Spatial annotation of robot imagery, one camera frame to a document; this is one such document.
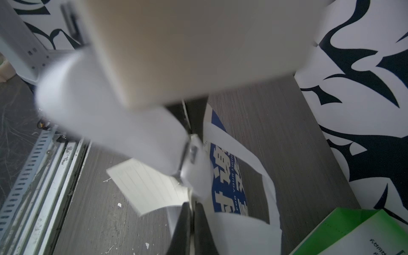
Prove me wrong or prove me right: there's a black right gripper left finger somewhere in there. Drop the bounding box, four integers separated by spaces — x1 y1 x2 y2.
166 202 192 255

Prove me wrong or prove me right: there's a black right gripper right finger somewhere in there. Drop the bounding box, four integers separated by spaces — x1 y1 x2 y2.
193 203 218 255

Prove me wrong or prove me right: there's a blue paper bag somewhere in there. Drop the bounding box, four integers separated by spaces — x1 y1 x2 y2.
189 103 282 255

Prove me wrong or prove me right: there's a white paper receipt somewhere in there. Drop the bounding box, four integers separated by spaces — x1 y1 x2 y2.
106 159 189 216

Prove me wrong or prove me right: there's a green white tea bag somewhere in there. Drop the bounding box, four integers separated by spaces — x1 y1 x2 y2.
291 208 408 255

